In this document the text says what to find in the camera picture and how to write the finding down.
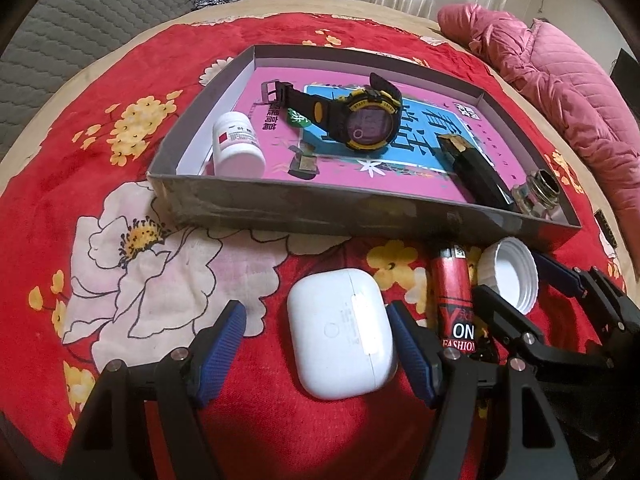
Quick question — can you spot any white pill bottle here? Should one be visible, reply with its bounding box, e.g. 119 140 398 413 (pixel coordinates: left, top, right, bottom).
212 112 267 179

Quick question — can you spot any black and yellow wristwatch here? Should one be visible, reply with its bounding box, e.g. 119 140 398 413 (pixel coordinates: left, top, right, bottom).
260 72 404 153

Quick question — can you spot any grey cardboard box tray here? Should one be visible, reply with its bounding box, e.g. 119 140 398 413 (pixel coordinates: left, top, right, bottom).
147 44 583 253

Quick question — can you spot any red floral blanket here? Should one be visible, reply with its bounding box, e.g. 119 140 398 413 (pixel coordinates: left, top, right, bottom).
0 12 640 480

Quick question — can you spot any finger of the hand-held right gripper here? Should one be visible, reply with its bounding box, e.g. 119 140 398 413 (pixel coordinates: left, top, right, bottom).
472 284 609 379
531 252 640 334

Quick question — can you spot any red lighter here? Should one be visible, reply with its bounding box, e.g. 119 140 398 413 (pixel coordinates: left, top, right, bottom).
431 245 479 357

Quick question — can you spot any white ribbed bottle cap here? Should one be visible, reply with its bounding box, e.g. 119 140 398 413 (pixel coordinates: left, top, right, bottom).
476 236 540 316

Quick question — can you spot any dark patterned tag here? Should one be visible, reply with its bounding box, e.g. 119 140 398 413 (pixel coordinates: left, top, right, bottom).
595 209 622 249

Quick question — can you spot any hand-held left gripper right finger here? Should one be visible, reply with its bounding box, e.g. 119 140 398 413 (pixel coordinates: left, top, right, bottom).
386 300 576 480

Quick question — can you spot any grey quilted sofa cover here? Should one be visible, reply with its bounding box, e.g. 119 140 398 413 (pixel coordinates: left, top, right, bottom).
0 0 227 111

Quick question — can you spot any black hair clip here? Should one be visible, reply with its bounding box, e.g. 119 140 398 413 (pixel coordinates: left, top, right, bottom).
437 129 516 207

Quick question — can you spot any pink quilted duvet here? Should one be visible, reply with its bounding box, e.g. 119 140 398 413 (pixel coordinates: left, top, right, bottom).
437 2 640 226

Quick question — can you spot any black flat screen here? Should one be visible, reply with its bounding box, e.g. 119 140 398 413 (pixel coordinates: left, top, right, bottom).
611 48 640 107

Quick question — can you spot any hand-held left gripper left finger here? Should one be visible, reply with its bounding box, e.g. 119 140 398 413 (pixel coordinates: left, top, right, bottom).
59 300 248 480

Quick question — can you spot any small glass jar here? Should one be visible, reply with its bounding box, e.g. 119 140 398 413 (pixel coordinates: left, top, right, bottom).
511 170 561 219

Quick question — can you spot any white earbuds case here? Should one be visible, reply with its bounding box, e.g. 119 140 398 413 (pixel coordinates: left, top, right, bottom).
286 267 399 401

